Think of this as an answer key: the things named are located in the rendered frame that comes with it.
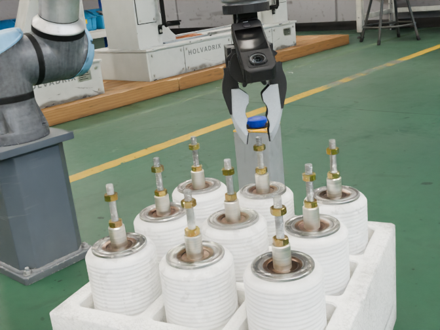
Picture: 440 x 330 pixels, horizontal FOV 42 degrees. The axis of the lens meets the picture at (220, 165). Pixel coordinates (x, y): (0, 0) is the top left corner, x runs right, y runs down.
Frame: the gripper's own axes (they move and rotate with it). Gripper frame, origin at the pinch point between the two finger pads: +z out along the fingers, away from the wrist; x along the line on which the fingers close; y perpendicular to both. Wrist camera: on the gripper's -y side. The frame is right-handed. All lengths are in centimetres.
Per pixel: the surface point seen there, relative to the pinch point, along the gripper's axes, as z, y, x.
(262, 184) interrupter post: 7.9, -0.6, 0.0
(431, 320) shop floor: 34.6, -4.3, -26.2
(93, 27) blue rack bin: 6, 552, 100
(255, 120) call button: 1.7, 17.4, -1.8
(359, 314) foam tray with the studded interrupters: 17.8, -25.1, -7.7
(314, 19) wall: 23, 547, -138
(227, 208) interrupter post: 7.4, -10.5, 6.6
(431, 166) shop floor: 35, 71, -59
